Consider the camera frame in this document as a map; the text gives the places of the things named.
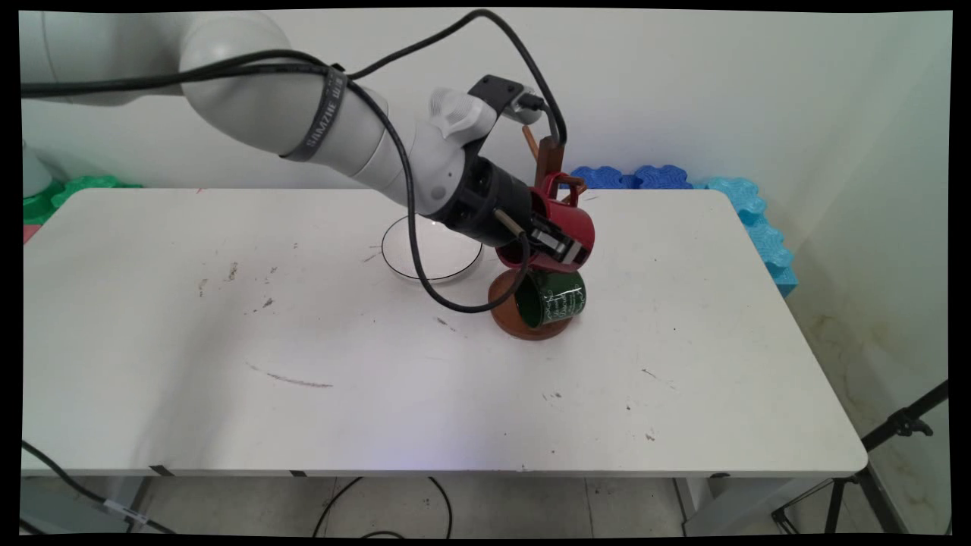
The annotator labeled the white ribbed camera mount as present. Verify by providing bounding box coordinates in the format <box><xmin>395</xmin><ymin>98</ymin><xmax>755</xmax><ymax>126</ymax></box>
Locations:
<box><xmin>428</xmin><ymin>87</ymin><xmax>499</xmax><ymax>142</ymax></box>

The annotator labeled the wrist camera with black bracket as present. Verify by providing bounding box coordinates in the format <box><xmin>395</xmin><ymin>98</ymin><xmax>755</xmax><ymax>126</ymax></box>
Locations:
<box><xmin>468</xmin><ymin>74</ymin><xmax>545</xmax><ymax>127</ymax></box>

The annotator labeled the dark green printed mug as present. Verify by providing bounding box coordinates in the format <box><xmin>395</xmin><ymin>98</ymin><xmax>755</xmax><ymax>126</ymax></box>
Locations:
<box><xmin>514</xmin><ymin>267</ymin><xmax>588</xmax><ymax>330</ymax></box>

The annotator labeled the brown wooden mug tree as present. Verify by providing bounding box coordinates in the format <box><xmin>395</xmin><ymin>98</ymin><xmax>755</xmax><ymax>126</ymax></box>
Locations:
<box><xmin>488</xmin><ymin>125</ymin><xmax>589</xmax><ymax>341</ymax></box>

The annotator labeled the black camera cable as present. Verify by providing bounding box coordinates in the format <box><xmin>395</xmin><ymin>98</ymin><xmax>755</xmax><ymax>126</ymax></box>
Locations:
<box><xmin>345</xmin><ymin>9</ymin><xmax>568</xmax><ymax>149</ymax></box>

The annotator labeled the grey printed cable strap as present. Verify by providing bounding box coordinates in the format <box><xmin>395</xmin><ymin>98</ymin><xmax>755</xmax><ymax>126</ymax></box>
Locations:
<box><xmin>280</xmin><ymin>64</ymin><xmax>350</xmax><ymax>163</ymax></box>

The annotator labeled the red enamel mug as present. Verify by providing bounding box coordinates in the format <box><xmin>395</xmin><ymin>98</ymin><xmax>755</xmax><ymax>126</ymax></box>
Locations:
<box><xmin>495</xmin><ymin>173</ymin><xmax>596</xmax><ymax>274</ymax></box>

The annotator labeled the black cable with white label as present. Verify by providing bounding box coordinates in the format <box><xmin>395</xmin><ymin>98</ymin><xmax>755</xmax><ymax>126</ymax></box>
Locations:
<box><xmin>21</xmin><ymin>440</ymin><xmax>177</xmax><ymax>535</ymax></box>

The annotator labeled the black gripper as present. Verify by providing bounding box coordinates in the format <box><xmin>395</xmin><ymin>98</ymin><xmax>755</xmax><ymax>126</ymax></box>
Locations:
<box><xmin>443</xmin><ymin>157</ymin><xmax>589</xmax><ymax>268</ymax></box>

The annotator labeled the white plate with black rim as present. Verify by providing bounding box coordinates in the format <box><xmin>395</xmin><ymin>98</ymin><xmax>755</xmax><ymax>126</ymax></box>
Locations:
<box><xmin>382</xmin><ymin>215</ymin><xmax>484</xmax><ymax>286</ymax></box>

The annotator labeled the white table leg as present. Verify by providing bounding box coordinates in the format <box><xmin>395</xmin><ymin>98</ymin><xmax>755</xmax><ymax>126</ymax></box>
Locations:
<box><xmin>97</xmin><ymin>476</ymin><xmax>154</xmax><ymax>524</ymax></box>
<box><xmin>674</xmin><ymin>475</ymin><xmax>731</xmax><ymax>536</ymax></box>

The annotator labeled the black floor cable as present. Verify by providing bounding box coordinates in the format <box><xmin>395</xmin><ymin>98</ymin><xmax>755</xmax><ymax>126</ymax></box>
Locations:
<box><xmin>312</xmin><ymin>476</ymin><xmax>454</xmax><ymax>539</ymax></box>

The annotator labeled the dark blue foam mat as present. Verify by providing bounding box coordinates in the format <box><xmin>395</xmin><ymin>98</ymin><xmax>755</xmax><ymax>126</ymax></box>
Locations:
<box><xmin>569</xmin><ymin>165</ymin><xmax>696</xmax><ymax>190</ymax></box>

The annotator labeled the light blue foam mat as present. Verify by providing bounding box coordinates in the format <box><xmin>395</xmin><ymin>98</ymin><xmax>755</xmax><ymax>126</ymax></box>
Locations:
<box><xmin>692</xmin><ymin>177</ymin><xmax>799</xmax><ymax>298</ymax></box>

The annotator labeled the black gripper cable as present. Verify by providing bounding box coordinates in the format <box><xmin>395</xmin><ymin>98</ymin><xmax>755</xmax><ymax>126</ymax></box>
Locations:
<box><xmin>21</xmin><ymin>49</ymin><xmax>532</xmax><ymax>314</ymax></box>

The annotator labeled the green foam mat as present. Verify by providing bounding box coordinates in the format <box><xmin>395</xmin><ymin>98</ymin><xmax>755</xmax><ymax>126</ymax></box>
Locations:
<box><xmin>23</xmin><ymin>174</ymin><xmax>143</xmax><ymax>225</ymax></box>

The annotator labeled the black tripod stand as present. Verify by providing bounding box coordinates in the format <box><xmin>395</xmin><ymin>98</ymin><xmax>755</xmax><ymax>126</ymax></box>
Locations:
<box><xmin>771</xmin><ymin>379</ymin><xmax>951</xmax><ymax>535</ymax></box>

